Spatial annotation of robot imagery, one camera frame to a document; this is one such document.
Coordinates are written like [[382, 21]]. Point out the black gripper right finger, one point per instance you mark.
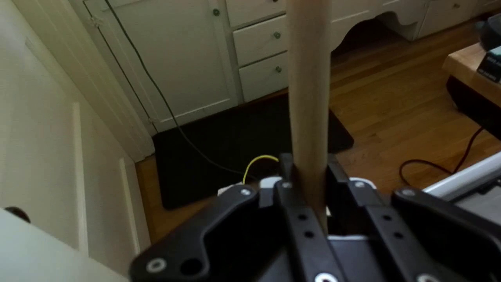
[[417, 241]]

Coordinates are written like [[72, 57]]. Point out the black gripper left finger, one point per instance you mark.
[[224, 241]]

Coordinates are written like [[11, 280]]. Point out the wooden spoon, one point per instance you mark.
[[309, 104]]

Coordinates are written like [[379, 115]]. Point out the silver metal bar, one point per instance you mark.
[[464, 181]]

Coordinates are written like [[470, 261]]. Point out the black floor mat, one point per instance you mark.
[[209, 151]]

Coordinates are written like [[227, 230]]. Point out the wooden table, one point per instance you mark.
[[470, 72]]

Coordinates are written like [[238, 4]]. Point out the dark box with label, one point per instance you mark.
[[492, 50]]

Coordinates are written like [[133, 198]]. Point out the black door lock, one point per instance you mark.
[[18, 214]]

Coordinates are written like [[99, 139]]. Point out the cream panelled door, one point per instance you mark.
[[41, 131]]

